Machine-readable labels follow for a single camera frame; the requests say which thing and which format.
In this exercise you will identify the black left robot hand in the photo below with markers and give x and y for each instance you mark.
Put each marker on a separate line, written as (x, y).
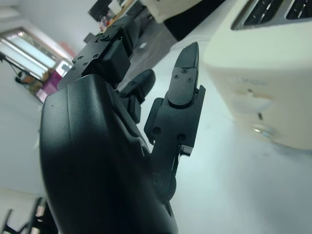
(97, 158)

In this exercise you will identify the cream white toaster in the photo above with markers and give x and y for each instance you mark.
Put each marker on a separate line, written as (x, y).
(263, 73)

